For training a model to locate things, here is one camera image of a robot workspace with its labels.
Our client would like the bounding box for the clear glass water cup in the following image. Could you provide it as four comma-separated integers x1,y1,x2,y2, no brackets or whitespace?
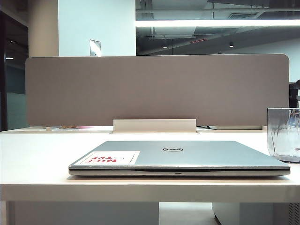
267,107,300,163

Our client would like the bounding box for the red white laptop sticker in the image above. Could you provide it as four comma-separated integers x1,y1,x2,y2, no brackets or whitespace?
76,151,141,165

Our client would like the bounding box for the silver Dell laptop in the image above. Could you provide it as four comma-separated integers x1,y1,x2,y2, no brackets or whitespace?
68,140,291,177

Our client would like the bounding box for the grey fabric desk divider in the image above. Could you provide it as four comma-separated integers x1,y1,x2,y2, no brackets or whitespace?
25,54,291,128

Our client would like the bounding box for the white desk modesty panel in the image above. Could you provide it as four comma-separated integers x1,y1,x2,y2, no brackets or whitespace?
14,202,160,225

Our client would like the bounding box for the dark glass door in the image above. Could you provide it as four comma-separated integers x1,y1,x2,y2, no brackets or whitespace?
0,11,29,132

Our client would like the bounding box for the black office chair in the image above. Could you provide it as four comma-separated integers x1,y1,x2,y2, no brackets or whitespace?
288,79,300,110

